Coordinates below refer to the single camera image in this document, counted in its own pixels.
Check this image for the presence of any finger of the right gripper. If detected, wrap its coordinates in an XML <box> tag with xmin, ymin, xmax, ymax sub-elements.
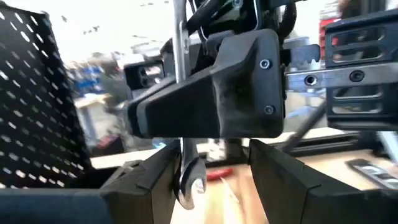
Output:
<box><xmin>159</xmin><ymin>37</ymin><xmax>175</xmax><ymax>90</ymax></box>
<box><xmin>126</xmin><ymin>29</ymin><xmax>285</xmax><ymax>139</ymax></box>

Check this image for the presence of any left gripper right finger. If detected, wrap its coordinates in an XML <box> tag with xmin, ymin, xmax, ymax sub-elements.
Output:
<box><xmin>248</xmin><ymin>139</ymin><xmax>323</xmax><ymax>224</ymax></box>

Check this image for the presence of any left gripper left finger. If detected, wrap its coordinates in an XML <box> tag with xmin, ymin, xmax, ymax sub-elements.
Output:
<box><xmin>99</xmin><ymin>141</ymin><xmax>182</xmax><ymax>224</ymax></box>

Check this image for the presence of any silver combination wrench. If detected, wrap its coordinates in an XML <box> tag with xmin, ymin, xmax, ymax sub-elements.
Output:
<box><xmin>172</xmin><ymin>0</ymin><xmax>208</xmax><ymax>211</ymax></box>

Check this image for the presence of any red-handled screwdriver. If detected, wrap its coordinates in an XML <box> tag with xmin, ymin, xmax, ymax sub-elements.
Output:
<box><xmin>206</xmin><ymin>167</ymin><xmax>234</xmax><ymax>182</ymax></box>

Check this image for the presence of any light wooden desk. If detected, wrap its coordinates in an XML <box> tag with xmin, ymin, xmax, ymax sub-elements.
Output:
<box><xmin>90</xmin><ymin>148</ymin><xmax>169</xmax><ymax>170</ymax></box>

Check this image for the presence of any black metal pegboard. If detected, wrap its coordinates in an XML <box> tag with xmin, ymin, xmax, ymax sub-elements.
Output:
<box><xmin>0</xmin><ymin>6</ymin><xmax>93</xmax><ymax>190</ymax></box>

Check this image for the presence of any black aluminium table frame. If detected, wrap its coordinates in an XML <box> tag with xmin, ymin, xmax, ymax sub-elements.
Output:
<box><xmin>279</xmin><ymin>102</ymin><xmax>383</xmax><ymax>158</ymax></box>

